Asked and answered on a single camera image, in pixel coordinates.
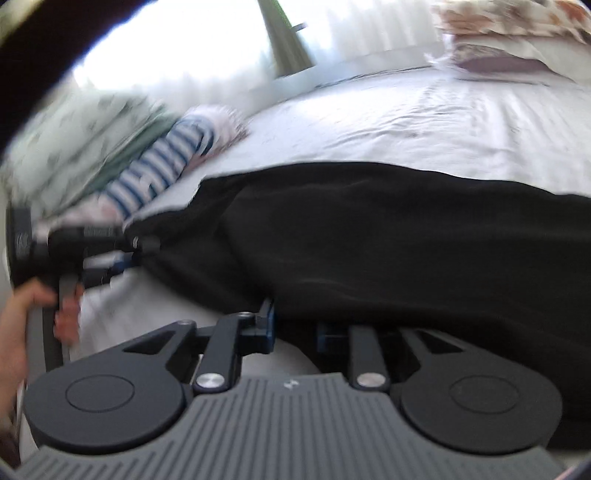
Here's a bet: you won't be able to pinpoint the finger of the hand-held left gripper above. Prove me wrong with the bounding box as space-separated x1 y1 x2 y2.
48 225 160 261
79 258 139 288

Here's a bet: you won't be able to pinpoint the grey green drape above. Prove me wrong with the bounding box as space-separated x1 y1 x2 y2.
256 0 315 78

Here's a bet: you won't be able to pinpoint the blue white striped garment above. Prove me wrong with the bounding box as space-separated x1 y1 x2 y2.
105 115 218 220

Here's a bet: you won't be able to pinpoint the person's left hand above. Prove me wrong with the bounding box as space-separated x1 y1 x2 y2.
0 281 85 393

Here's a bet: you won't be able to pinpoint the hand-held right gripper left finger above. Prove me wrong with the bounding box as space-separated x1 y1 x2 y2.
122 299 277 394

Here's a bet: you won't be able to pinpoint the purple pillow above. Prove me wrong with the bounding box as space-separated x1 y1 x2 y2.
462 56 552 75

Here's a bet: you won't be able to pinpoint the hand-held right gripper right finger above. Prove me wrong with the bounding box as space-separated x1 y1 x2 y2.
318 323 467 393

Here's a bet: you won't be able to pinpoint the white pillow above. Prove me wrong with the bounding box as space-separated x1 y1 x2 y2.
431 32 591 86

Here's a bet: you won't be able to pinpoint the green white floral cloth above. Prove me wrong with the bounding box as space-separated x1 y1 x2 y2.
2 95 174 217

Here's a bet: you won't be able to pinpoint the white bed sheet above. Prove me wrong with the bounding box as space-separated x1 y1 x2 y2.
14 60 591 416

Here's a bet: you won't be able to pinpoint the orange floral pillow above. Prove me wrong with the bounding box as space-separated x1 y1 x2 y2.
434 0 591 38

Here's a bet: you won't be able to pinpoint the black pants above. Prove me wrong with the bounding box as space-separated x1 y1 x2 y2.
124 161 591 450

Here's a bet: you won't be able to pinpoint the white sheer curtain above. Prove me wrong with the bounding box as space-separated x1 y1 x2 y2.
69 0 446 100

